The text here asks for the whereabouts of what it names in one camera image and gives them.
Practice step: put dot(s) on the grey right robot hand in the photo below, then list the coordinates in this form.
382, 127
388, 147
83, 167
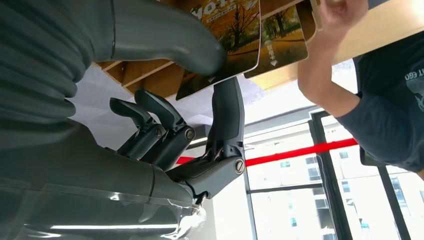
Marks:
82, 172

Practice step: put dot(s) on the person's torso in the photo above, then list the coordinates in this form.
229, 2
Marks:
387, 109

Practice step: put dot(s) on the wooden slotted card rack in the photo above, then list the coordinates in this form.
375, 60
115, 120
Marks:
155, 82

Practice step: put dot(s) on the dark grey block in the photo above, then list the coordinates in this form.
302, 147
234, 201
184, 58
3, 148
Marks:
376, 2

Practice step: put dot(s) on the red barrier belt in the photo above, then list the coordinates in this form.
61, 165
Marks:
298, 152

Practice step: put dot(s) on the white building outside window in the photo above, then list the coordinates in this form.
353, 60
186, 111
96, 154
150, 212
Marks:
364, 198

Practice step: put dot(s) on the dark window frame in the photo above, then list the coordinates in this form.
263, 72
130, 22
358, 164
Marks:
331, 185

